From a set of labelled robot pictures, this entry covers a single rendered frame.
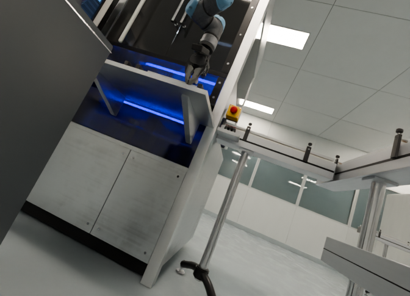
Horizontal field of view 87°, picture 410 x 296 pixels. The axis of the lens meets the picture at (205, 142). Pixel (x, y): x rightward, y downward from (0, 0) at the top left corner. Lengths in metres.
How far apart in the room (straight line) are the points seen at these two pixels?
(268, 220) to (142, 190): 4.83
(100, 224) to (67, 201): 0.24
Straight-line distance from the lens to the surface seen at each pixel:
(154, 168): 1.23
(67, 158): 1.51
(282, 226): 5.90
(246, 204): 5.76
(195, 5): 1.04
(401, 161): 0.99
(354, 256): 1.09
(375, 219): 1.13
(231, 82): 1.33
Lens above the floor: 0.53
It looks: 12 degrees up
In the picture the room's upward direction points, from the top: 23 degrees clockwise
